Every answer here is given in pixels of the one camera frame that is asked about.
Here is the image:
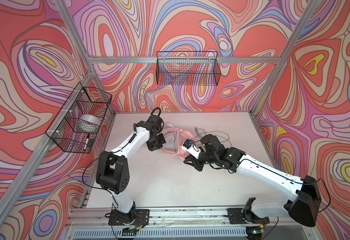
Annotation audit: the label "pink headphones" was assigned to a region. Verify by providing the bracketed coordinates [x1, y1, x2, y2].
[161, 128, 195, 161]

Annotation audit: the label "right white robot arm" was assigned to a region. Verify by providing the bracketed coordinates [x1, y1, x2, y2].
[181, 135, 322, 228]

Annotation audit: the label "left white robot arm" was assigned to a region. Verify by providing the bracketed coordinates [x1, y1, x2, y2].
[95, 108, 166, 225]

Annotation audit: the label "white headphones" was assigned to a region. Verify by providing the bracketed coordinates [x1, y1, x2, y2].
[162, 123, 176, 144]

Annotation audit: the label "marker pen in basket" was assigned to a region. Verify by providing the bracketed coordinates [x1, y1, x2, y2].
[83, 134, 90, 151]

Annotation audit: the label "grey tape roll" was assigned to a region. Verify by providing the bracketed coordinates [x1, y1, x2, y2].
[75, 114, 101, 134]

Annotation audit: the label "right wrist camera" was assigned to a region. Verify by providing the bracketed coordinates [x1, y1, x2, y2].
[181, 139, 202, 159]

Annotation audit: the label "grey headphone cable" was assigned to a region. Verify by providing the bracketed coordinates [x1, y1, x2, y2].
[194, 126, 231, 145]

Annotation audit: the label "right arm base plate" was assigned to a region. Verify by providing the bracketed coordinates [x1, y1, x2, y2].
[225, 208, 270, 226]

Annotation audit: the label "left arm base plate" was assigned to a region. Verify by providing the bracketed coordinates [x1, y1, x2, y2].
[105, 209, 150, 226]

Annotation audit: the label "black wire basket back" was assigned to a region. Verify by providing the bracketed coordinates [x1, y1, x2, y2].
[156, 50, 221, 86]

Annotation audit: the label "black wire basket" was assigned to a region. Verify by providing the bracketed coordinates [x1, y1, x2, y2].
[156, 50, 221, 86]
[45, 83, 112, 154]

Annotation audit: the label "black wire basket left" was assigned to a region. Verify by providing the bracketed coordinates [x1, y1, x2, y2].
[45, 83, 112, 154]

